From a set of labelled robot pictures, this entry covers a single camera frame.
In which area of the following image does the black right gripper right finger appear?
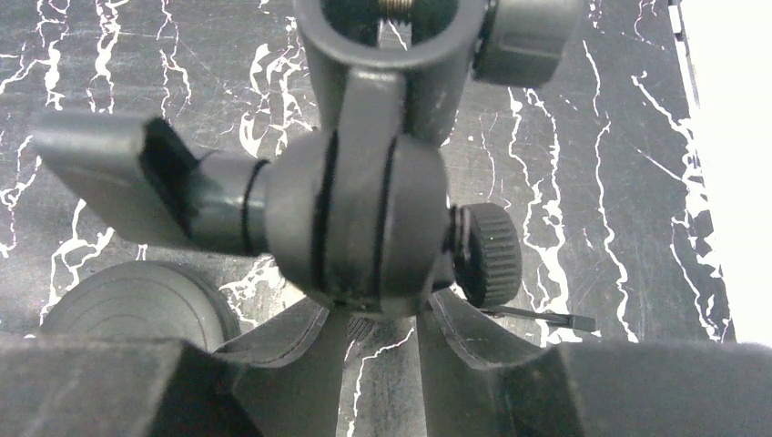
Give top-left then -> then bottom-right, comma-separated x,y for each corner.
416,290 -> 771,436

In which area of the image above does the black round-base microphone stand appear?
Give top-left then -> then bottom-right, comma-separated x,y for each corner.
39,260 -> 241,351

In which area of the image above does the small black tripod stand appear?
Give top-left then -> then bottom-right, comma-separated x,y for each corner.
31,0 -> 598,334

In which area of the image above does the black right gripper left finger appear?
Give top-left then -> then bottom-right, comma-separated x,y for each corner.
1,300 -> 349,436

